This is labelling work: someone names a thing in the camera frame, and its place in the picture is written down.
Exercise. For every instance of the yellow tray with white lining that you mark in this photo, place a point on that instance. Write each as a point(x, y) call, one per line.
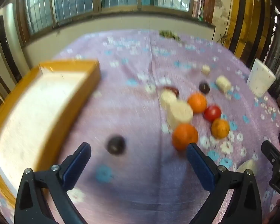
point(37, 112)

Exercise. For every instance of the barred window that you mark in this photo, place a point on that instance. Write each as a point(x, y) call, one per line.
point(107, 2)

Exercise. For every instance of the yellow wooden door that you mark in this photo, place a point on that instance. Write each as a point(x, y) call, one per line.
point(247, 16)

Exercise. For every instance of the dark purple plum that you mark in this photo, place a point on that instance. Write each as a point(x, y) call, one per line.
point(116, 144)

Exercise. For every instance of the purple floral tablecloth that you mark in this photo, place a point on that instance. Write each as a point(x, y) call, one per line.
point(135, 70)

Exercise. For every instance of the silver standing air conditioner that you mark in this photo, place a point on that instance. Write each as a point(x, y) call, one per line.
point(7, 44)

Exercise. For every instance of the green bottle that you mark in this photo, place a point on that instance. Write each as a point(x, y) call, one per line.
point(201, 14)

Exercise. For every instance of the large cream corn piece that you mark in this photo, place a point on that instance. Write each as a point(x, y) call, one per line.
point(179, 114)

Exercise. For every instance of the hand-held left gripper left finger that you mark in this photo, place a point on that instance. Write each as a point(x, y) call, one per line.
point(77, 165)

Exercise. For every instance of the green leaves pile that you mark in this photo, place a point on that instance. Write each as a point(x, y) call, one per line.
point(169, 33)

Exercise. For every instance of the red date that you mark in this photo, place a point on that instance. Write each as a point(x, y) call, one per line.
point(173, 89)

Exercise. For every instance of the white dotted cup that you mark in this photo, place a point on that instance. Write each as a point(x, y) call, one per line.
point(261, 79)

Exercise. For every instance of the orange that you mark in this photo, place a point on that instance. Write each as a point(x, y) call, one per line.
point(197, 102)
point(185, 136)
point(220, 127)

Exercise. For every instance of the red tomato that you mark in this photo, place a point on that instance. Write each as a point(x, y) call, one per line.
point(212, 113)

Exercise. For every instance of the dark mangosteen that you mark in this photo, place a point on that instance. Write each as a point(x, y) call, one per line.
point(204, 87)

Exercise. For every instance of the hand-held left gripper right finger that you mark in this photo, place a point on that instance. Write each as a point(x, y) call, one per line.
point(200, 168)

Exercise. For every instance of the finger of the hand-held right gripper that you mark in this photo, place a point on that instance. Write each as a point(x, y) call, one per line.
point(271, 152)

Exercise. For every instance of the small cream corn piece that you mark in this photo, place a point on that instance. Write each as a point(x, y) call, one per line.
point(205, 70)

